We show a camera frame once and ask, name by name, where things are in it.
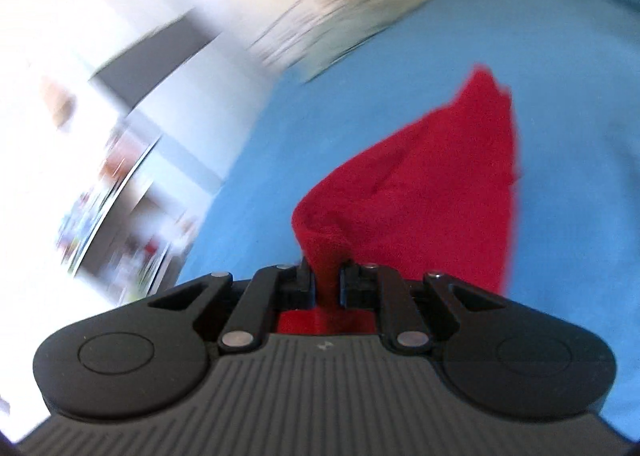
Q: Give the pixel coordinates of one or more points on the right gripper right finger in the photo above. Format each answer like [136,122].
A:
[349,285]

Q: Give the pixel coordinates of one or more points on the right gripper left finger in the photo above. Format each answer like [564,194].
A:
[305,286]

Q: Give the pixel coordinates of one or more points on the red knit sweater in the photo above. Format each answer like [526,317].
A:
[436,196]

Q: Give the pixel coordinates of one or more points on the white shelf desk unit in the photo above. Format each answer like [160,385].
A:
[140,194]

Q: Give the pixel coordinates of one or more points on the white grey wardrobe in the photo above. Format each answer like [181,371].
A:
[196,89]

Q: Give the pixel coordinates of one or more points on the blue bed sheet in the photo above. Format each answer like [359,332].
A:
[571,69]

